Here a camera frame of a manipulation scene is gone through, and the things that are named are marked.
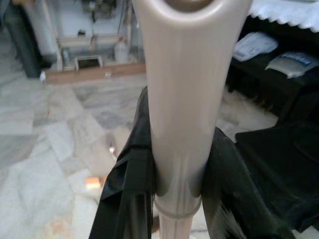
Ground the white plastic pack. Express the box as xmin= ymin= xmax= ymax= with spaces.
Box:
xmin=235 ymin=32 xmax=279 ymax=61

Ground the orange sponge block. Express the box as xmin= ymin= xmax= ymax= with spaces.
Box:
xmin=84 ymin=176 xmax=102 ymax=190

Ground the grey pack with blue print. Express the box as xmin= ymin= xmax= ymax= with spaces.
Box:
xmin=265 ymin=51 xmax=318 ymax=78

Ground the black sofa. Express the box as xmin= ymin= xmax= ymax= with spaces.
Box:
xmin=228 ymin=13 xmax=319 ymax=125

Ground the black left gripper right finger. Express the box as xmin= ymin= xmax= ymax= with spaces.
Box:
xmin=198 ymin=126 xmax=296 ymax=239

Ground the black low seat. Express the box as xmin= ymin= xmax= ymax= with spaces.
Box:
xmin=235 ymin=121 xmax=319 ymax=233

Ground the fluffy white rug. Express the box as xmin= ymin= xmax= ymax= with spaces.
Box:
xmin=218 ymin=86 xmax=280 ymax=130

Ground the clear water jug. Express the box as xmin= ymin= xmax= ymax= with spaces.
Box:
xmin=114 ymin=37 xmax=129 ymax=62

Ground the tall black bin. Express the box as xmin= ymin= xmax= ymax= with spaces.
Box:
xmin=3 ymin=3 xmax=42 ymax=78

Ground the white lace cloth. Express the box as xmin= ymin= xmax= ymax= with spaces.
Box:
xmin=249 ymin=0 xmax=319 ymax=33

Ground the white shelf unit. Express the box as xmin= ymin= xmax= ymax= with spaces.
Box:
xmin=55 ymin=24 xmax=133 ymax=71

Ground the wooden floor platform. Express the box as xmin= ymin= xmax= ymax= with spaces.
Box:
xmin=45 ymin=62 xmax=147 ymax=85

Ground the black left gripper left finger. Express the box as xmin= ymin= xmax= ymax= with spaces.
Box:
xmin=90 ymin=88 xmax=160 ymax=239

